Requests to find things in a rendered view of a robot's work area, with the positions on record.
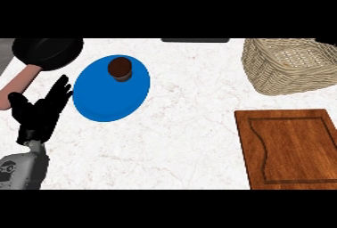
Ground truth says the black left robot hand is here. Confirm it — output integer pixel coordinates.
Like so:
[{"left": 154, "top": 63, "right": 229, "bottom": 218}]
[{"left": 6, "top": 74, "right": 76, "bottom": 146}]

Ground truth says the brown wooden cutting board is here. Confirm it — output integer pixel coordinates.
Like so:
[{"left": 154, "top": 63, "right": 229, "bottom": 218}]
[{"left": 234, "top": 108, "right": 337, "bottom": 191}]

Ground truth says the wicker basket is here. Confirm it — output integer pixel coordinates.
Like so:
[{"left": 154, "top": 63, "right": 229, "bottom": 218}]
[{"left": 240, "top": 38, "right": 337, "bottom": 97}]

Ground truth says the blue oval plate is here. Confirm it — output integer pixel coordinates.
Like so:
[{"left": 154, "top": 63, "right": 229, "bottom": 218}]
[{"left": 71, "top": 54, "right": 151, "bottom": 123}]

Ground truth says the grey strip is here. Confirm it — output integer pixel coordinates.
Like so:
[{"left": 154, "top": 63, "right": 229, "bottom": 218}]
[{"left": 0, "top": 38, "right": 18, "bottom": 75}]

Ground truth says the chocolate cupcake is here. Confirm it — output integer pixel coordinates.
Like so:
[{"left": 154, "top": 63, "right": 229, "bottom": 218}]
[{"left": 107, "top": 57, "right": 135, "bottom": 83}]

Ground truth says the black frying pan pink handle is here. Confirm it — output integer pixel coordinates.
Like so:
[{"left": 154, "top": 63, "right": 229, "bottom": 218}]
[{"left": 0, "top": 38, "right": 86, "bottom": 111}]

